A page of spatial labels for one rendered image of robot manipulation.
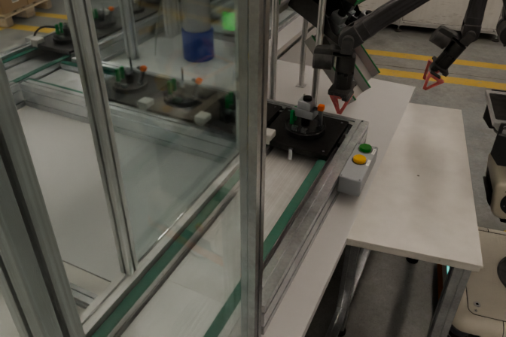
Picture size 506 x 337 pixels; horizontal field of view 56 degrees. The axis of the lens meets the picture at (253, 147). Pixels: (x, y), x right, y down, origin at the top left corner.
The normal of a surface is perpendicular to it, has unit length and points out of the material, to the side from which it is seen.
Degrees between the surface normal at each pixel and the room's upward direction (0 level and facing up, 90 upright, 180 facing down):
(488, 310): 0
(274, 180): 0
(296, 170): 0
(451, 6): 90
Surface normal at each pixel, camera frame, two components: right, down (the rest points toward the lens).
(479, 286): 0.00, -0.83
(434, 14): -0.29, 0.53
